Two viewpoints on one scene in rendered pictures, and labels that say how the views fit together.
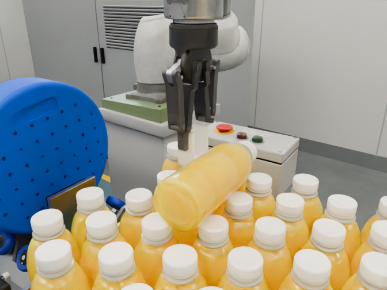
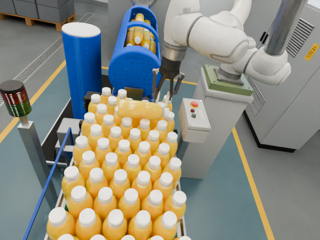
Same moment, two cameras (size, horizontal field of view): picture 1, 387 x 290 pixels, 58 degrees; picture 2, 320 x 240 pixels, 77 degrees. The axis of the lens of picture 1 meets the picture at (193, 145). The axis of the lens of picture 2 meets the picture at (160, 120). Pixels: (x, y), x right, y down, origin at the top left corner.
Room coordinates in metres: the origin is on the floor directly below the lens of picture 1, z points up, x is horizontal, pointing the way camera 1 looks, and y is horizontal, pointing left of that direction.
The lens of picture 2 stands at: (0.05, -0.53, 1.65)
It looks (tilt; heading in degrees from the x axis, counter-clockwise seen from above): 41 degrees down; 45
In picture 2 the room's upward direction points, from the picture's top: 14 degrees clockwise
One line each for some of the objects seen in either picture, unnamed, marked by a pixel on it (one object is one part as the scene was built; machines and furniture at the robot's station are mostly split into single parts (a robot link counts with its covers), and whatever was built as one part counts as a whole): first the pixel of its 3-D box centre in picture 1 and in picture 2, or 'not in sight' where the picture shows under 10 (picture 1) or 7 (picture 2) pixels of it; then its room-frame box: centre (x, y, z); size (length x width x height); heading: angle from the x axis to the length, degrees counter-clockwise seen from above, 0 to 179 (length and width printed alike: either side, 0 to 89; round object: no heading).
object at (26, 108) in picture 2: not in sight; (18, 105); (0.04, 0.10, 1.18); 0.06 x 0.06 x 0.05
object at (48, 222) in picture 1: (47, 222); (106, 91); (0.38, 0.19, 1.09); 0.04 x 0.04 x 0.02
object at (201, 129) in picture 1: (200, 140); (167, 99); (0.58, -0.01, 1.13); 0.03 x 0.01 x 0.07; 56
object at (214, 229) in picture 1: (213, 228); (126, 121); (0.37, -0.03, 1.09); 0.04 x 0.04 x 0.02
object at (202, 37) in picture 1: (193, 52); (169, 67); (0.56, 0.00, 1.29); 0.08 x 0.07 x 0.09; 146
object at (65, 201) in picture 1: (74, 214); (133, 96); (0.56, 0.22, 0.99); 0.10 x 0.02 x 0.12; 146
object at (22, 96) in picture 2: not in sight; (14, 93); (0.04, 0.10, 1.23); 0.06 x 0.06 x 0.04
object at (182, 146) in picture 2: not in sight; (168, 181); (0.68, -0.11, 0.50); 0.04 x 0.04 x 1.00; 56
